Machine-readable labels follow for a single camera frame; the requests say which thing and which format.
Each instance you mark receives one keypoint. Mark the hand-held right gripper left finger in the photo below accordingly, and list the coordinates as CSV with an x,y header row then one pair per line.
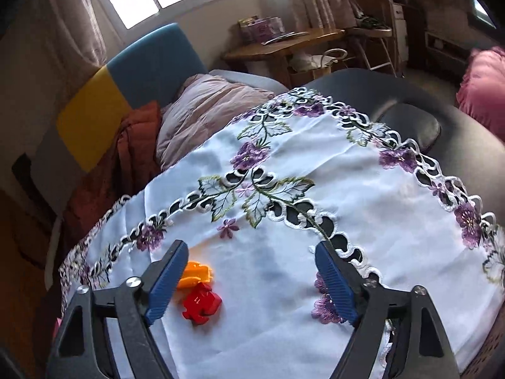
x,y
165,284

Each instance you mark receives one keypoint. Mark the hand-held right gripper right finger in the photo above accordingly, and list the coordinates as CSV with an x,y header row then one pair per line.
x,y
335,280

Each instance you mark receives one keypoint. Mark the orange toy piece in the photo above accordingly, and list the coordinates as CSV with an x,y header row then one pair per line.
x,y
197,274

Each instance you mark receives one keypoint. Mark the red toy piece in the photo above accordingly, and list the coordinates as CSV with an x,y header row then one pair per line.
x,y
203,304

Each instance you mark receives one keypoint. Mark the embroidered floral tablecloth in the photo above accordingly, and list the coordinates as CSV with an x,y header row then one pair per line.
x,y
315,166

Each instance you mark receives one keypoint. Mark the rust brown quilted jacket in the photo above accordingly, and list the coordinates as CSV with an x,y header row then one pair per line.
x,y
110,177

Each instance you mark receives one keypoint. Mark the grey yellow blue headboard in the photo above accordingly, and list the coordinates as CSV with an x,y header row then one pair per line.
x,y
90,122

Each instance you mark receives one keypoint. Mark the pale pink duvet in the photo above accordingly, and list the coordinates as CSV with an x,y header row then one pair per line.
x,y
213,106

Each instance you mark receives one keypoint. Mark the black padded table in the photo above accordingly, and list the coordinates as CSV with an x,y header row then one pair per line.
x,y
453,126

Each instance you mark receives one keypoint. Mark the wooden desk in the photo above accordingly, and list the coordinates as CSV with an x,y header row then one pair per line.
x,y
276,49

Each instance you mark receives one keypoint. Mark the pink cushion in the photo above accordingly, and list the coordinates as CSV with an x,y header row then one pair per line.
x,y
485,87

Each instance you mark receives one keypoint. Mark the papers on desk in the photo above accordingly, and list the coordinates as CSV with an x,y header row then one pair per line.
x,y
286,37

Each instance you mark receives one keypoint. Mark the white folding stand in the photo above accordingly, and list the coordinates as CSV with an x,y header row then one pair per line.
x,y
373,33

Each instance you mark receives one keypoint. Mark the white low cabinet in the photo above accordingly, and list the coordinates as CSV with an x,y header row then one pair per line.
x,y
446,49

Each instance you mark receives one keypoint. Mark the purple box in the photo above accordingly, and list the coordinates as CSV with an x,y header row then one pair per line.
x,y
264,29

